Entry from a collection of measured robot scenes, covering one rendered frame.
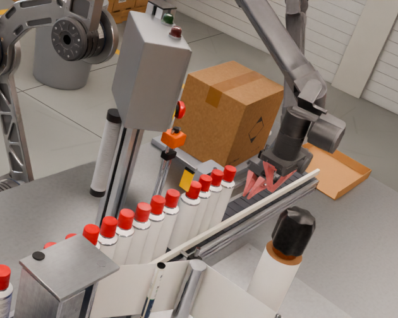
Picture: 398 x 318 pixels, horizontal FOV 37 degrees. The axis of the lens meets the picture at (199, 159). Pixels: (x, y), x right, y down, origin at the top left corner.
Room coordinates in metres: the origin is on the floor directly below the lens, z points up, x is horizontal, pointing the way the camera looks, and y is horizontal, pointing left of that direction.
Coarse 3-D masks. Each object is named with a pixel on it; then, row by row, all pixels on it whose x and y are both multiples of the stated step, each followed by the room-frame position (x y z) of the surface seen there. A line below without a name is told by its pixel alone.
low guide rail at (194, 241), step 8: (304, 176) 1.81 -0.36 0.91; (312, 176) 1.85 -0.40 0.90; (296, 184) 1.75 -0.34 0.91; (280, 192) 1.66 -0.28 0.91; (264, 200) 1.58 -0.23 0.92; (272, 200) 1.62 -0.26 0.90; (248, 208) 1.50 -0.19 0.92; (256, 208) 1.54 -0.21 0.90; (232, 216) 1.44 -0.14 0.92; (240, 216) 1.46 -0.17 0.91; (224, 224) 1.39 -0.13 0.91; (208, 232) 1.33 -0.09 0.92; (216, 232) 1.36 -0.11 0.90; (192, 240) 1.27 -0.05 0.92; (200, 240) 1.29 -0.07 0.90; (176, 248) 1.22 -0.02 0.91; (184, 248) 1.23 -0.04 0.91; (160, 256) 1.16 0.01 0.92; (168, 256) 1.18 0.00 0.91
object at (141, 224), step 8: (136, 208) 1.10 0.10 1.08; (144, 208) 1.10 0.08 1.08; (136, 216) 1.09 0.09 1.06; (144, 216) 1.09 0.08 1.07; (136, 224) 1.09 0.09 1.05; (144, 224) 1.09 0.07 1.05; (136, 232) 1.08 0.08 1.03; (144, 232) 1.09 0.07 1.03; (136, 240) 1.08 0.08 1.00; (144, 240) 1.09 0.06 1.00; (136, 248) 1.08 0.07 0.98; (128, 256) 1.08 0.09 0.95; (136, 256) 1.09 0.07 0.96; (128, 264) 1.08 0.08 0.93
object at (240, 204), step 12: (288, 180) 1.81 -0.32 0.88; (312, 180) 1.87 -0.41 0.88; (264, 192) 1.68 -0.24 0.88; (288, 192) 1.73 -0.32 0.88; (228, 204) 1.54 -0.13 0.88; (240, 204) 1.57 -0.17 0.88; (252, 204) 1.59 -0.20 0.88; (228, 216) 1.48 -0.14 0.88; (228, 228) 1.42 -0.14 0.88; (204, 240) 1.33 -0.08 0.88
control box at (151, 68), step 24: (144, 24) 1.15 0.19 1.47; (144, 48) 1.06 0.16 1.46; (168, 48) 1.08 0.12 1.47; (120, 72) 1.16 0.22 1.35; (144, 72) 1.06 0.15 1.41; (168, 72) 1.08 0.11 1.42; (120, 96) 1.12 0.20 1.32; (144, 96) 1.07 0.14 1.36; (168, 96) 1.09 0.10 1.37; (144, 120) 1.07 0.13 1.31; (168, 120) 1.09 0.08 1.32
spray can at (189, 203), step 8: (192, 184) 1.26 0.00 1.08; (200, 184) 1.27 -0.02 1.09; (184, 192) 1.28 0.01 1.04; (192, 192) 1.25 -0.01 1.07; (184, 200) 1.25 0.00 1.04; (192, 200) 1.25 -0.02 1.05; (184, 208) 1.24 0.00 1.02; (192, 208) 1.24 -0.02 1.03; (184, 216) 1.24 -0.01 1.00; (192, 216) 1.25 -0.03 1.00; (176, 224) 1.24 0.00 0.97; (184, 224) 1.24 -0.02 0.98; (192, 224) 1.26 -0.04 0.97; (176, 232) 1.24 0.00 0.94; (184, 232) 1.24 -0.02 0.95; (176, 240) 1.24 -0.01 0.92; (184, 240) 1.25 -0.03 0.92; (168, 248) 1.24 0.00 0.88
